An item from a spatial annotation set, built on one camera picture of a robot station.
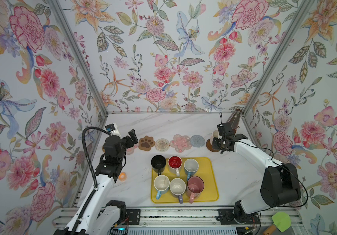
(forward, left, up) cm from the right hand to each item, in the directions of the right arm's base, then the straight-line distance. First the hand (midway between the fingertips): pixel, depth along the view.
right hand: (216, 143), depth 91 cm
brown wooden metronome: (+18, -14, +3) cm, 23 cm away
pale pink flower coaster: (-2, +56, -9) cm, 57 cm away
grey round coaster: (+8, +10, -9) cm, 16 cm away
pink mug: (-24, +14, -7) cm, 28 cm away
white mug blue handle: (-13, +16, -7) cm, 21 cm away
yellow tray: (-13, +4, -10) cm, 17 cm away
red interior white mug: (-11, +25, -8) cm, 29 cm away
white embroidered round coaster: (+3, +34, -9) cm, 35 cm away
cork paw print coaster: (+5, +46, -9) cm, 47 cm away
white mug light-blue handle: (-23, +32, -8) cm, 41 cm away
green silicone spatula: (-38, -29, -11) cm, 49 cm away
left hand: (-6, +49, +16) cm, 52 cm away
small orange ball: (-20, +56, -10) cm, 60 cm away
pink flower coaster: (+6, +21, -9) cm, 24 cm away
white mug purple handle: (-24, +23, -9) cm, 35 cm away
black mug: (-13, +35, -2) cm, 37 cm away
